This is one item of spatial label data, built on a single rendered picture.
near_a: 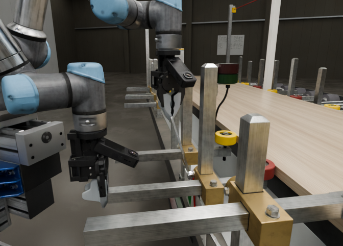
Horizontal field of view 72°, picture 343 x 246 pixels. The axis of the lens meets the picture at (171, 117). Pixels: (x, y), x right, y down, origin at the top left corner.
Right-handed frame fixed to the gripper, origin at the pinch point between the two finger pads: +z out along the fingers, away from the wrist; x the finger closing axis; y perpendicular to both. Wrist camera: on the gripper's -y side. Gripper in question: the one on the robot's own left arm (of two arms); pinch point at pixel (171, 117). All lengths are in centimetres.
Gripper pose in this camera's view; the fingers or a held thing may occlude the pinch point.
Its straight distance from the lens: 73.6
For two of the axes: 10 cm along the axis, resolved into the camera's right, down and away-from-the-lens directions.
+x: -8.7, 1.3, -4.7
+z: -0.1, 9.6, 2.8
